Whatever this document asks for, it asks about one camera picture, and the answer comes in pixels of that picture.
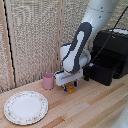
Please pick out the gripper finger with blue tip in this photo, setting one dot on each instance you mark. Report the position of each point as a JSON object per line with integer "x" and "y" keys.
{"x": 75, "y": 83}
{"x": 65, "y": 87}

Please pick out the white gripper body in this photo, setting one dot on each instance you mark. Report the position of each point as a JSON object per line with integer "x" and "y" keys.
{"x": 68, "y": 78}

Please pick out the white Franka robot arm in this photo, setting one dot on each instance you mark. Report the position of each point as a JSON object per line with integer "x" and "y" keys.
{"x": 80, "y": 50}

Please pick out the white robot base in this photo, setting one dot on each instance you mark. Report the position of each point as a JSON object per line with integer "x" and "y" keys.
{"x": 122, "y": 120}

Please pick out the pink cup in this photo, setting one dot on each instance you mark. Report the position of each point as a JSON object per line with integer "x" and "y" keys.
{"x": 48, "y": 81}

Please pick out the white floral rim plate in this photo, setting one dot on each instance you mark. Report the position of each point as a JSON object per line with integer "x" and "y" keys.
{"x": 26, "y": 107}

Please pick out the woven folding screen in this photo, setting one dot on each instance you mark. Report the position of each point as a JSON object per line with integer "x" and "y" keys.
{"x": 30, "y": 43}

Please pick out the black toaster oven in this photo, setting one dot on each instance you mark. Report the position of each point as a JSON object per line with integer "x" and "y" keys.
{"x": 116, "y": 43}

